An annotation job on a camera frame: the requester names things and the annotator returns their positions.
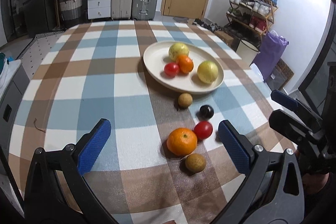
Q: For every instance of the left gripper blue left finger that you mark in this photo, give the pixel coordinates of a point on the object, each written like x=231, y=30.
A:
x=90, y=145

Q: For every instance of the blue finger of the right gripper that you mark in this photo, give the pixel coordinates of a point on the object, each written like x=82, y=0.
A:
x=289, y=127
x=284, y=100

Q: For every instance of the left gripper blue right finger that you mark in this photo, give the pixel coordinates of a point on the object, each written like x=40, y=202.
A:
x=238, y=147

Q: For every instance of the red tomato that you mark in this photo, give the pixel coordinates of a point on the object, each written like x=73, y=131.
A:
x=171, y=69
x=203, y=130

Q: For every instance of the brown longan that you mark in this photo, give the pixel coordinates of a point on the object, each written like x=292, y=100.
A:
x=195, y=163
x=185, y=100

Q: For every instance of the dark plum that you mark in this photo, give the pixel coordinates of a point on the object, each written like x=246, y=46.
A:
x=206, y=112

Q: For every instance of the large orange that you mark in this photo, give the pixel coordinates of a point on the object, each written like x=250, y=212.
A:
x=182, y=142

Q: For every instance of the person right hand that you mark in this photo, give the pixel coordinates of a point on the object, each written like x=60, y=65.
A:
x=312, y=183

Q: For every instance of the purple bag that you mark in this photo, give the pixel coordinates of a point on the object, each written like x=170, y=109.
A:
x=270, y=52

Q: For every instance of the white trash bin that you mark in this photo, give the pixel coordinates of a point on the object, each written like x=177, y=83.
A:
x=247, y=51

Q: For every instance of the checkered tablecloth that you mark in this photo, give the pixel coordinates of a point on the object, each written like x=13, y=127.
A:
x=96, y=71

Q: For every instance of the yellow guava near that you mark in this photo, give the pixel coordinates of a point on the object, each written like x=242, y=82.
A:
x=207, y=72

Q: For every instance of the yellow guava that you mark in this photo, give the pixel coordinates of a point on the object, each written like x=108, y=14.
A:
x=178, y=49
x=207, y=72

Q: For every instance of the wooden shoe rack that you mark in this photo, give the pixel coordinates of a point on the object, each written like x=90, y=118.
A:
x=254, y=15

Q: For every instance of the small orange on plate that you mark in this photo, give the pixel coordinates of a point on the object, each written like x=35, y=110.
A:
x=185, y=63

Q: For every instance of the red tomato on plate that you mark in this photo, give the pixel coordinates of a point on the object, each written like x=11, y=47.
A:
x=171, y=69

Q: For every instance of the dotted floor mat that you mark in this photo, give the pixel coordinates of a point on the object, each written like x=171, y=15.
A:
x=37, y=49

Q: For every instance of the cream round plate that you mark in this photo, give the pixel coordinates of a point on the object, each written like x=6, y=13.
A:
x=156, y=56

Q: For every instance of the yellow guava far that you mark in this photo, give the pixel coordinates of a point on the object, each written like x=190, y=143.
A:
x=178, y=49

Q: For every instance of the woven laundry basket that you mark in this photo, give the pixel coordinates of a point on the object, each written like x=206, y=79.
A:
x=71, y=9

